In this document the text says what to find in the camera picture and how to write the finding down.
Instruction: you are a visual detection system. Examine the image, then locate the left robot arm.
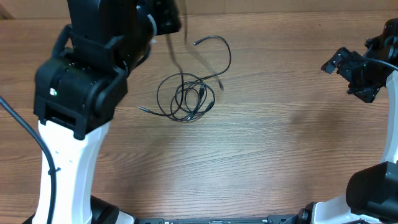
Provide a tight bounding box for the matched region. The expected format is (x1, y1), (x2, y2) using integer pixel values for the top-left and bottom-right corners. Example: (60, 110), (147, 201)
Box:
(29, 0), (181, 223)

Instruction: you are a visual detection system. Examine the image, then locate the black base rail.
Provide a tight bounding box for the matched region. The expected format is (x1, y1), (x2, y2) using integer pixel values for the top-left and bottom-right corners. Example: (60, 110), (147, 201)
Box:
(77, 213), (355, 224)

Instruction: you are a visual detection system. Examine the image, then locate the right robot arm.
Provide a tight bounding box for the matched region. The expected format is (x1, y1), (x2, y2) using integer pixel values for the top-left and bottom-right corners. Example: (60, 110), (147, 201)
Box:
(285, 18), (397, 223)

